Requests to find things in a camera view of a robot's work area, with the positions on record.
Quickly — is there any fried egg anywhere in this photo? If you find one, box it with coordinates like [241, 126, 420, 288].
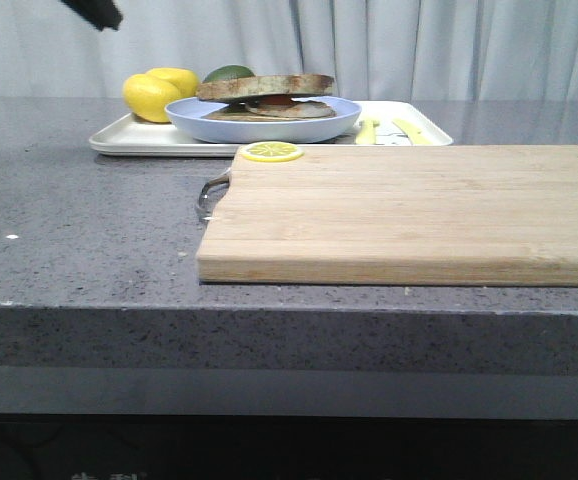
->
[244, 95, 336, 119]

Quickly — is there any lemon slice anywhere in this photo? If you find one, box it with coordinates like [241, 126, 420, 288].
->
[239, 141, 304, 163]

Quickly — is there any green lime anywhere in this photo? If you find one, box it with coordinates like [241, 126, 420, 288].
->
[203, 64, 255, 83]

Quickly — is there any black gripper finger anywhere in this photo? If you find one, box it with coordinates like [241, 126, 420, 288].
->
[61, 0, 123, 31]

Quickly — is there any yellow plastic fork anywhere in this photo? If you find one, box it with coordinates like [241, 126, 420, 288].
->
[355, 118, 380, 145]

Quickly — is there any grey curtain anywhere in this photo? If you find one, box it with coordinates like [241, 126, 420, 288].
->
[0, 1, 578, 101]

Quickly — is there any yellow lemon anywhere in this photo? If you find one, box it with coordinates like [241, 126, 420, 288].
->
[122, 74, 182, 123]
[146, 67, 200, 98]

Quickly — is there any white bear tray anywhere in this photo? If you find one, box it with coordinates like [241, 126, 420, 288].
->
[89, 101, 453, 158]

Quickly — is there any front yellow lemon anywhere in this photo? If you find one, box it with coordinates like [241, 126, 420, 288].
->
[122, 74, 182, 123]

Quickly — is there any wooden cutting board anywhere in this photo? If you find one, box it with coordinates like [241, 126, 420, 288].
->
[196, 145, 578, 287]

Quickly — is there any yellow plastic knife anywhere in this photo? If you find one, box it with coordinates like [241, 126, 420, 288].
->
[392, 118, 432, 145]

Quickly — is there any rear yellow lemon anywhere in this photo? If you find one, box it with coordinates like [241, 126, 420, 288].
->
[146, 67, 200, 98]

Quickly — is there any bread slice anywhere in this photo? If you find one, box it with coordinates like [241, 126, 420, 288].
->
[196, 74, 335, 103]
[203, 105, 337, 122]

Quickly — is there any light blue plate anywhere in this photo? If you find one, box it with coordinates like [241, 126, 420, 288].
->
[165, 96, 361, 144]

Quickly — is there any metal cutting board handle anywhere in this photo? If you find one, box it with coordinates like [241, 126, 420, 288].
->
[195, 169, 231, 222]

